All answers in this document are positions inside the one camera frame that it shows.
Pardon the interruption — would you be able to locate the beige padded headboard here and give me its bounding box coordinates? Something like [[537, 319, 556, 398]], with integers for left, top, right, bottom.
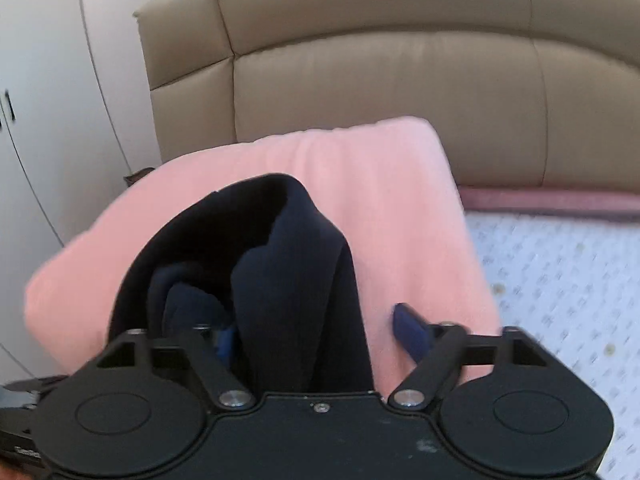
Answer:
[[133, 0, 640, 196]]

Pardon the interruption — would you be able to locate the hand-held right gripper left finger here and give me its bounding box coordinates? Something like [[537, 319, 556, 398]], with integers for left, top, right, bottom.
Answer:
[[95, 324, 257, 412]]

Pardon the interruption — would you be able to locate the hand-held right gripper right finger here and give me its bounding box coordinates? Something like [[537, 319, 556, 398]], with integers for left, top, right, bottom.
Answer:
[[387, 302, 557, 411]]

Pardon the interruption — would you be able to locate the dark navy garment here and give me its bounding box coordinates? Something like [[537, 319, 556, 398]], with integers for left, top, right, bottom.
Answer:
[[107, 173, 376, 395]]

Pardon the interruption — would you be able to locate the folded pink blanket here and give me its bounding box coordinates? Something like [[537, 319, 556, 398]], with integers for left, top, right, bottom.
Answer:
[[24, 116, 503, 391]]

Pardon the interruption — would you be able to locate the white floral bedspread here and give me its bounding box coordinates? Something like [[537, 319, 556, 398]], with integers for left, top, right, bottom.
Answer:
[[462, 209, 640, 480]]

